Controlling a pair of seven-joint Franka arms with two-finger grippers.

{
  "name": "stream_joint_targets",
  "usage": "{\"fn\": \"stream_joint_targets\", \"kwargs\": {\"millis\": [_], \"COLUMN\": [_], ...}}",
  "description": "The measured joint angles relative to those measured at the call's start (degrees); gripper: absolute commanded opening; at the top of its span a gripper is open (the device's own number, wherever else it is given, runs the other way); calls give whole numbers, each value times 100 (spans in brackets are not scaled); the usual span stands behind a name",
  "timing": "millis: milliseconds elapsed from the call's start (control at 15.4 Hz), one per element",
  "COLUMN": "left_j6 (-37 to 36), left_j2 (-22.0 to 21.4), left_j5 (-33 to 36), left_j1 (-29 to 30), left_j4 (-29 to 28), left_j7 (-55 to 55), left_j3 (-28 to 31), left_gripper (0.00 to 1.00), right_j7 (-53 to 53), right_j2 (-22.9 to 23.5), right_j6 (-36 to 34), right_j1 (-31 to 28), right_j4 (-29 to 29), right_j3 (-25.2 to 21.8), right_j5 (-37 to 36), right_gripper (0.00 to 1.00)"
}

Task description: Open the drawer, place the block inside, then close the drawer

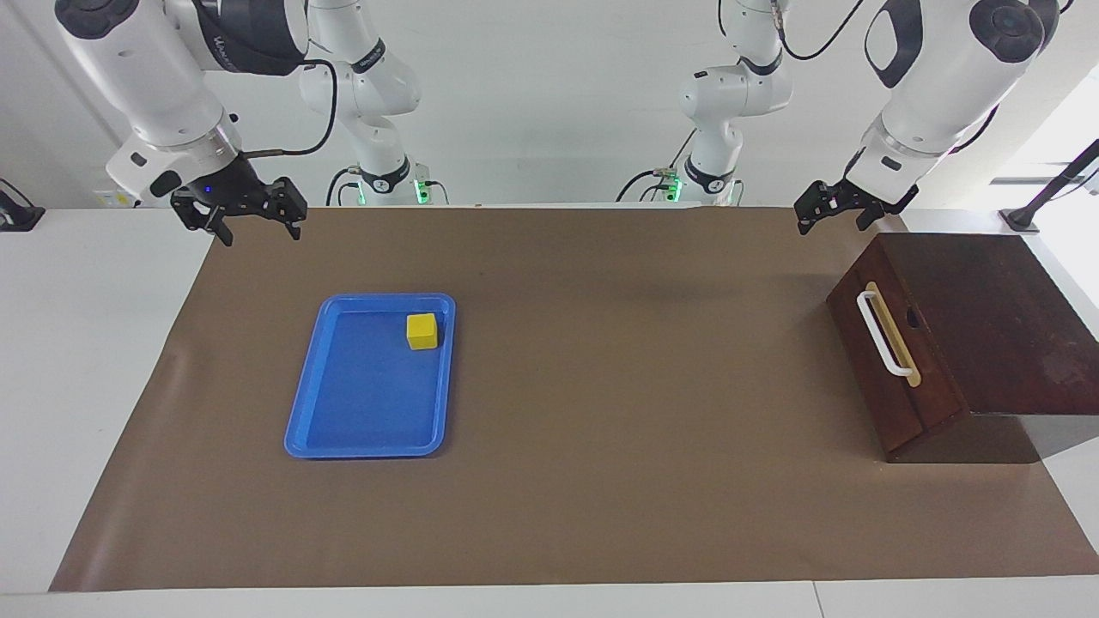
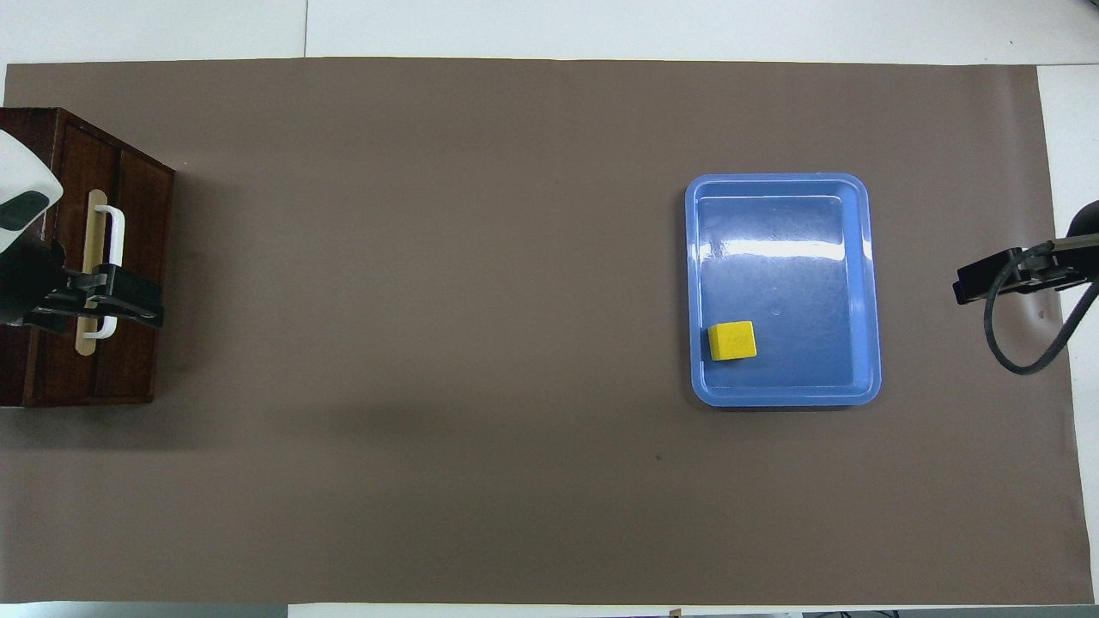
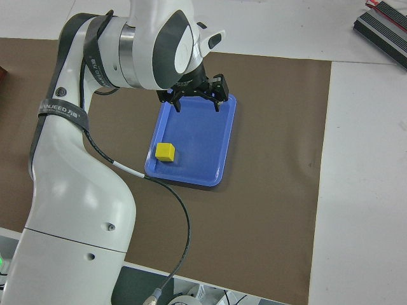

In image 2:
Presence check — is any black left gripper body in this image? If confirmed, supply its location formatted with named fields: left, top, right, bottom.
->
left=0, top=232, right=70, bottom=327

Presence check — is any wooden drawer with white handle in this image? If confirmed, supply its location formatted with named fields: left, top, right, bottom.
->
left=53, top=116, right=126, bottom=404

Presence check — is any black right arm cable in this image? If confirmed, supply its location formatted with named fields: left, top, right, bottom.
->
left=983, top=233, right=1099, bottom=375

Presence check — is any dark wooden cabinet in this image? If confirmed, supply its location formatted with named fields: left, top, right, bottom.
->
left=0, top=107, right=177, bottom=409

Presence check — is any yellow block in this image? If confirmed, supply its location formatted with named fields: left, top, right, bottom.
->
left=708, top=320, right=758, bottom=361

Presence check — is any blue plastic tray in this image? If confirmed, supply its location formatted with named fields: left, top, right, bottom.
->
left=684, top=173, right=883, bottom=408

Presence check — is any brown table mat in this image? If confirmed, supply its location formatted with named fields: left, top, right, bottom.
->
left=0, top=58, right=1096, bottom=606

